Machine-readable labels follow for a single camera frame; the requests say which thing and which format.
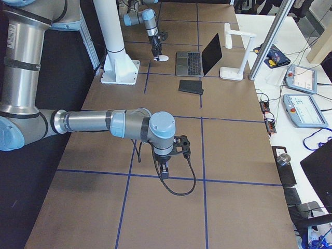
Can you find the white computer mouse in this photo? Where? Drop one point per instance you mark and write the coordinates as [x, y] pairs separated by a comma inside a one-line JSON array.
[[161, 58]]

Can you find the brown paper table cover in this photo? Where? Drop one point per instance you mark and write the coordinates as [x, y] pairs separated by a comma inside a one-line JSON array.
[[229, 196]]

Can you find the aluminium frame post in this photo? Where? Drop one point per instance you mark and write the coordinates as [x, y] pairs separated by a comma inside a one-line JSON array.
[[284, 8]]

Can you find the silver metal cylinder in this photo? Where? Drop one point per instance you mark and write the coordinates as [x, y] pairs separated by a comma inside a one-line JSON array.
[[283, 159]]

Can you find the black usb hub near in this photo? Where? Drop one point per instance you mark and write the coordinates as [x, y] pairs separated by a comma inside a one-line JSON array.
[[270, 125]]

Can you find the grey laptop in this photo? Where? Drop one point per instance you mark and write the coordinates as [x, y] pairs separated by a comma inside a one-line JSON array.
[[198, 64]]

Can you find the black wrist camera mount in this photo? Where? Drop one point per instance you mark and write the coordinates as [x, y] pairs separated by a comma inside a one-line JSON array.
[[181, 145]]

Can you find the black monitor corner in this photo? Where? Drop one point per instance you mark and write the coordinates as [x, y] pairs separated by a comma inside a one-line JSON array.
[[317, 168]]

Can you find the black usb hub far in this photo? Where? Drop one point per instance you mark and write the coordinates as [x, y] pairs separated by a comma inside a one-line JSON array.
[[264, 106]]

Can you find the teach pendant near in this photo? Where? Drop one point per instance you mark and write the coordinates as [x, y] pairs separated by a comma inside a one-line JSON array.
[[303, 111]]

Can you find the teach pendant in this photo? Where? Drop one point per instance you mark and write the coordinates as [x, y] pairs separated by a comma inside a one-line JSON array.
[[303, 111], [302, 79]]

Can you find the black mouse pad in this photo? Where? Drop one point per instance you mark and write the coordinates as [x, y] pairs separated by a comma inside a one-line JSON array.
[[191, 86]]

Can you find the black box with cylinder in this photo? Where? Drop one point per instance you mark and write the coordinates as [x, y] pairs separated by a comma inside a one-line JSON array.
[[285, 172]]

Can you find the black usb hub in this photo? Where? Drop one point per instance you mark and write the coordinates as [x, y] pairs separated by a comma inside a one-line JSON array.
[[270, 125], [264, 106]]

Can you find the blue yellow bag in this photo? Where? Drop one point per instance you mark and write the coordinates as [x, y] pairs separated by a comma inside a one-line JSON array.
[[276, 58]]

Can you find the teach pendant far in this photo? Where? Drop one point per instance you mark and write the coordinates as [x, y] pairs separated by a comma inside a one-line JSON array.
[[302, 79]]

